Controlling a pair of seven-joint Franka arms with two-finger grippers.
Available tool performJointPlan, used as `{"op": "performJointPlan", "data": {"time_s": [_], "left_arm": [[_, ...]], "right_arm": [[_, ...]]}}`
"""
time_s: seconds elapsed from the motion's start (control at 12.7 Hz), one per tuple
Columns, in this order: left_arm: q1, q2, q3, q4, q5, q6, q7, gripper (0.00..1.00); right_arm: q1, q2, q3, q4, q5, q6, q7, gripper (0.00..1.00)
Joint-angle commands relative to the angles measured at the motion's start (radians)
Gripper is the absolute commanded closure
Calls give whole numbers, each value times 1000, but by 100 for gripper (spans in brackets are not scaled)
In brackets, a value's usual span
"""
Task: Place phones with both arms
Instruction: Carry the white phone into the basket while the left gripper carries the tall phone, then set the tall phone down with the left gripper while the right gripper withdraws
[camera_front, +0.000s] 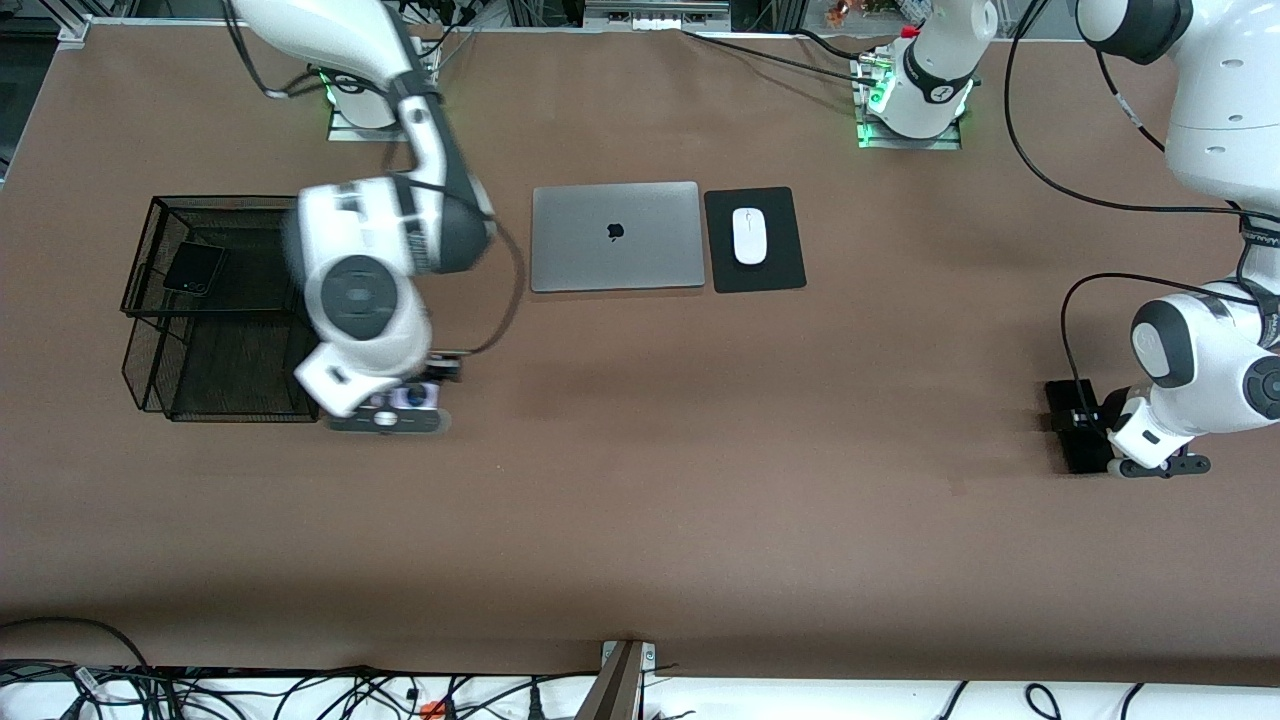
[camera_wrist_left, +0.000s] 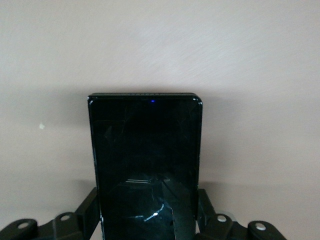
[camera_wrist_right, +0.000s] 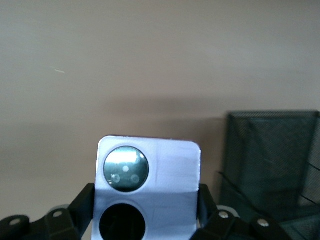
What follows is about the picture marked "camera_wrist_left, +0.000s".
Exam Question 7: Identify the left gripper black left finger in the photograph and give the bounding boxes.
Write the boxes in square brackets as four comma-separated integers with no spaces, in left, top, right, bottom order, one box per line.
[0,186,103,240]

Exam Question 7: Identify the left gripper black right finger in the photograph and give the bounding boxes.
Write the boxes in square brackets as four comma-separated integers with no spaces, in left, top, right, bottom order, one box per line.
[194,188,286,240]

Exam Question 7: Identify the black slab smartphone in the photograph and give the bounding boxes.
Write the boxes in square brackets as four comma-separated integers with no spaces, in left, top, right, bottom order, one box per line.
[86,92,204,240]

